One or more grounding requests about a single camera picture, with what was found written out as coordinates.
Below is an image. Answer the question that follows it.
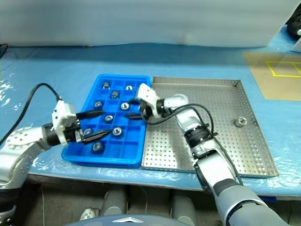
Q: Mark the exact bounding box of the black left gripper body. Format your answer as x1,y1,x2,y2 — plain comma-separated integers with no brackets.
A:
63,120,86,144

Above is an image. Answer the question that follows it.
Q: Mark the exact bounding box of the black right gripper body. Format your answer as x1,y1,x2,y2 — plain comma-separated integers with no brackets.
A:
138,100,153,121

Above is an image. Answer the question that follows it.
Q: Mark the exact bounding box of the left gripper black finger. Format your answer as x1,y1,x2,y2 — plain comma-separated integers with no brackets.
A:
75,110,106,120
82,129,113,145

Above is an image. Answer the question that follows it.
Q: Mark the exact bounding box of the blue compartment tray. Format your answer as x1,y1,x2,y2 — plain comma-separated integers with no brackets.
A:
61,74,151,168

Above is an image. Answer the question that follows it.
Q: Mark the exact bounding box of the grey rounded cylinder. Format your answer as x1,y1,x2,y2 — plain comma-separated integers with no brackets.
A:
170,190,197,221
102,188,129,216

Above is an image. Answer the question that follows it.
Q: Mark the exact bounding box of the white patterned shoe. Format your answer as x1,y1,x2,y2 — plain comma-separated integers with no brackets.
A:
79,207,98,221

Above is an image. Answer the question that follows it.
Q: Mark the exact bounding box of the white foam backdrop board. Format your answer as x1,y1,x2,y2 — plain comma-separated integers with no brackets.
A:
0,0,296,49

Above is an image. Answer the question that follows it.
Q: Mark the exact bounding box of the perforated metal tray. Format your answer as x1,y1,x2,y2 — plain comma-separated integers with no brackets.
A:
141,75,280,179

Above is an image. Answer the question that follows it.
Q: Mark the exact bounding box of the dark robot torso with logo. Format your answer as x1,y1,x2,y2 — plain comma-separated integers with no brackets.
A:
62,213,186,226

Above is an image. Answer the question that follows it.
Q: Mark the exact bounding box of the brown mat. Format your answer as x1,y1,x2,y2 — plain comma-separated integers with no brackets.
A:
243,51,301,102

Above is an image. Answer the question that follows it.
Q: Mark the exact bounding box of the black device with white knob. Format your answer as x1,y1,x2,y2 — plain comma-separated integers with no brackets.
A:
287,14,301,36

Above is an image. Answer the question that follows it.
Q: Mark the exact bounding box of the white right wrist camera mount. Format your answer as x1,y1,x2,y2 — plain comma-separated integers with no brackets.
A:
135,83,159,117

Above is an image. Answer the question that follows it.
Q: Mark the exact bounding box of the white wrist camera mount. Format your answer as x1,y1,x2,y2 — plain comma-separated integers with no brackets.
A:
51,100,77,145
135,83,159,117

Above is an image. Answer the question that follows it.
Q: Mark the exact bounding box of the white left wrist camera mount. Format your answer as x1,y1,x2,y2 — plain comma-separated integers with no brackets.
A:
51,100,77,145

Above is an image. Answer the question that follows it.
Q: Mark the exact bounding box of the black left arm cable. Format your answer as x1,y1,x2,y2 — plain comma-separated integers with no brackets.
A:
0,82,63,146

